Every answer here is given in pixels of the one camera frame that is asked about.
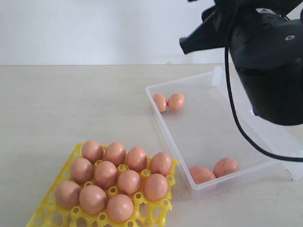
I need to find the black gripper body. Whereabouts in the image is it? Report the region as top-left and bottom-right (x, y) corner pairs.
(179, 0), (238, 54)

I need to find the brown egg tray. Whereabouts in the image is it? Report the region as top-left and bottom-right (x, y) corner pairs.
(81, 140), (104, 164)
(150, 152), (172, 176)
(104, 142), (126, 166)
(126, 147), (147, 172)

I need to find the brown egg cluster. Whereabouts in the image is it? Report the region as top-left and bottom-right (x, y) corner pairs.
(94, 161), (117, 190)
(117, 170), (141, 195)

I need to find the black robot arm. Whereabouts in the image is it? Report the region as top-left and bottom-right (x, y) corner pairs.
(179, 0), (303, 126)

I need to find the clear plastic container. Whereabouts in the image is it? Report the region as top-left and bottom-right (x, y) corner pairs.
(145, 66), (303, 196)

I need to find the brown egg front corner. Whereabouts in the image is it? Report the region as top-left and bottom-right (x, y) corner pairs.
(189, 166), (216, 184)

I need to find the yellow plastic egg tray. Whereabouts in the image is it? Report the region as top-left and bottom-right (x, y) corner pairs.
(27, 143), (179, 227)

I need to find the black cable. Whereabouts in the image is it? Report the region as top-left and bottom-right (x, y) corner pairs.
(223, 42), (303, 163)

